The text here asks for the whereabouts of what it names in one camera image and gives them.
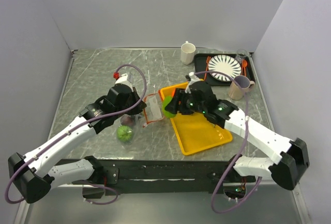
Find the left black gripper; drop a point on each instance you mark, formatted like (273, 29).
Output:
(137, 109)

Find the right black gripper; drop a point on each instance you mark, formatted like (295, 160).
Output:
(180, 94)

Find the green toy starfruit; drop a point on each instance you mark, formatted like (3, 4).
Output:
(165, 110)

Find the maroon toy passion fruit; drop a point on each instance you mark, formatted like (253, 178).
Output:
(127, 120)

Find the clear zip top bag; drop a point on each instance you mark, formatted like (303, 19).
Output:
(152, 113)

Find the bumpy green toy fruit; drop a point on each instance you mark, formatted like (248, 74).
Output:
(124, 133)

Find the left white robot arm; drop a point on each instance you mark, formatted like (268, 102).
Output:
(36, 173)

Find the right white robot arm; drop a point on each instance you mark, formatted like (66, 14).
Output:
(286, 160)

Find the yellow plastic tray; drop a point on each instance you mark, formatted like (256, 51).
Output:
(195, 134)

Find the black serving tray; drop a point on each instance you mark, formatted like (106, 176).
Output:
(200, 65)

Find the white ceramic mug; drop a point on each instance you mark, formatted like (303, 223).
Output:
(187, 52)

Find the orange plastic fork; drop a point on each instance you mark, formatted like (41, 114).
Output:
(206, 69)

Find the beige mug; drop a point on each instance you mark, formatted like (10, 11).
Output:
(239, 87)

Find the striped white plate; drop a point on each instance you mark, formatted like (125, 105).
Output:
(225, 64)

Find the black base beam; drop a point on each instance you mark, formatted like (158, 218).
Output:
(157, 176)

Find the orange plastic spoon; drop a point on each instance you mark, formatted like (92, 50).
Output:
(244, 66)

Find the clear glass cup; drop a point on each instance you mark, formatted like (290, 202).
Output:
(241, 55)

